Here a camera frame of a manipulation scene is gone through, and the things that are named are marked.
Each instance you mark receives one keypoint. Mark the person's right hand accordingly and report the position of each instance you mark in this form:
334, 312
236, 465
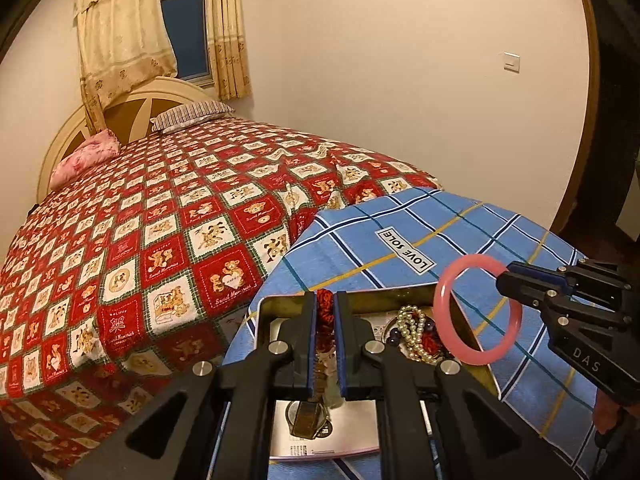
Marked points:
605, 410

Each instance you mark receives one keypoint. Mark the white cloth label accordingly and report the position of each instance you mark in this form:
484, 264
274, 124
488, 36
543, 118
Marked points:
405, 251

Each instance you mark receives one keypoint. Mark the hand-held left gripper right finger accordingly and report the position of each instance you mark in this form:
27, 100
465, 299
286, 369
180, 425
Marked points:
341, 340

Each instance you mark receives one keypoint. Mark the pink bangle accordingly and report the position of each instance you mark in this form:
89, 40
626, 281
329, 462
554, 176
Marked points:
442, 320

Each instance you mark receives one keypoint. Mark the gold tin box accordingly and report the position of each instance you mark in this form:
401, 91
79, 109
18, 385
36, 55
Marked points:
385, 296

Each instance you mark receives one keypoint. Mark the blue plaid cloth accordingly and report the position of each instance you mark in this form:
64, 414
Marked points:
400, 220

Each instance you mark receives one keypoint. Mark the cream wooden headboard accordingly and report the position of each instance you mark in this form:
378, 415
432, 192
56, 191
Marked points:
165, 90

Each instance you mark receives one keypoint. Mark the red bear print bedspread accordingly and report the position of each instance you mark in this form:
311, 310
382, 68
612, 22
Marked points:
175, 210

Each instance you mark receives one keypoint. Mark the white light switch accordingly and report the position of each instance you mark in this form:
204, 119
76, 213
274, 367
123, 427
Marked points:
511, 61

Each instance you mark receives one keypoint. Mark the window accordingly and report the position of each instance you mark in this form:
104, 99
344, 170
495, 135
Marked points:
187, 35

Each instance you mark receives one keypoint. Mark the wooden door frame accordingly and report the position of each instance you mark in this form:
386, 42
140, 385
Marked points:
585, 110

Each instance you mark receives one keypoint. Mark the white paper card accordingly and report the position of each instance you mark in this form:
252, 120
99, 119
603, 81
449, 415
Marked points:
350, 430

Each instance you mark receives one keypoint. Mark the pink pillow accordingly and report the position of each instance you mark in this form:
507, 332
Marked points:
85, 157

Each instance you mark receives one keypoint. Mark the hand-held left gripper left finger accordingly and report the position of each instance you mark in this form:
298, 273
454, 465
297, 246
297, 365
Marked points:
312, 340

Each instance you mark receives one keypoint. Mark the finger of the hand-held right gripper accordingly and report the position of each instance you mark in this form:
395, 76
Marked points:
530, 285
595, 280

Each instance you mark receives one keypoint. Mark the beige patterned curtain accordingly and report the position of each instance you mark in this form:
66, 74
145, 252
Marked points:
120, 35
230, 35

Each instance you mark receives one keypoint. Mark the striped pillow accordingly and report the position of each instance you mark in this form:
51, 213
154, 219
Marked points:
192, 115

